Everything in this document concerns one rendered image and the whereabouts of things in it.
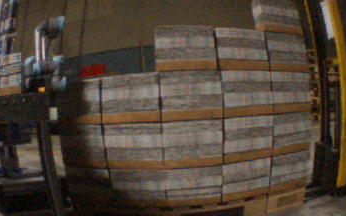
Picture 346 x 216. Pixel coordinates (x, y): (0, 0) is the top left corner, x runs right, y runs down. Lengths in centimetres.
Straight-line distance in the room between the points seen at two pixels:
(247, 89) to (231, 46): 23
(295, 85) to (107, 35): 707
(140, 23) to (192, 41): 706
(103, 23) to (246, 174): 711
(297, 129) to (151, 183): 85
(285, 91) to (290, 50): 25
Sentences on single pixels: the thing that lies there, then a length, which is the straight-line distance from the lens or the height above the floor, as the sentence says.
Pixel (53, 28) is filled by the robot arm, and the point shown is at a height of 118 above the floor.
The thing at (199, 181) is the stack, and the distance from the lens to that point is 302.
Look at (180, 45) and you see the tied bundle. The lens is 298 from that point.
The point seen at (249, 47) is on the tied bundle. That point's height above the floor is 95.
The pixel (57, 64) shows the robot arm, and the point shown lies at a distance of 286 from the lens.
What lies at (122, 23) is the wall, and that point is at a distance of 994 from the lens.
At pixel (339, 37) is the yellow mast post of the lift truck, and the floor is 107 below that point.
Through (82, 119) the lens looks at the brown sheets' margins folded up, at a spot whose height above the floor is 63.
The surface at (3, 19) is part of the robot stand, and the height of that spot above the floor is 139.
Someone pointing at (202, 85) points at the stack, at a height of 76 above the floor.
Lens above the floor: 82
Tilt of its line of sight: 3 degrees down
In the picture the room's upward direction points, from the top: 3 degrees counter-clockwise
